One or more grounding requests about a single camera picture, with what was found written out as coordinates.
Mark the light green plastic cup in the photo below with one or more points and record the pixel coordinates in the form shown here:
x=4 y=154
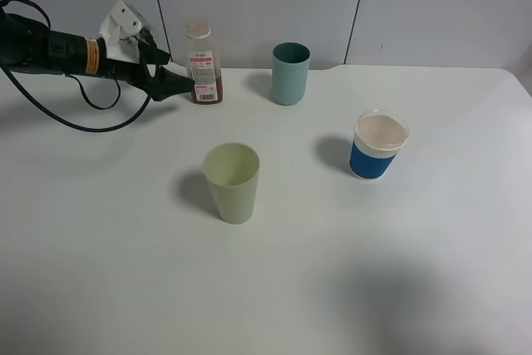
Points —
x=232 y=172

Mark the clear drink bottle brown liquid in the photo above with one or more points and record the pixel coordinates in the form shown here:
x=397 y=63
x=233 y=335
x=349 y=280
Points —
x=203 y=64

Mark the blue sleeved glass cup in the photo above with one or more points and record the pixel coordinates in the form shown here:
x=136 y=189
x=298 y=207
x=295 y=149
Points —
x=378 y=137

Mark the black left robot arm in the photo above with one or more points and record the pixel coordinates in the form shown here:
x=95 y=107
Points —
x=29 y=46

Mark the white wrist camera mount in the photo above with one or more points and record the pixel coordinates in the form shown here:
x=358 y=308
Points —
x=122 y=30

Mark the teal plastic cup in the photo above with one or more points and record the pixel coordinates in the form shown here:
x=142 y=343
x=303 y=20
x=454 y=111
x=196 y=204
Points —
x=290 y=66

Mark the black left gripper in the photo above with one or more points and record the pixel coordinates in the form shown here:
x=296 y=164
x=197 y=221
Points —
x=152 y=74

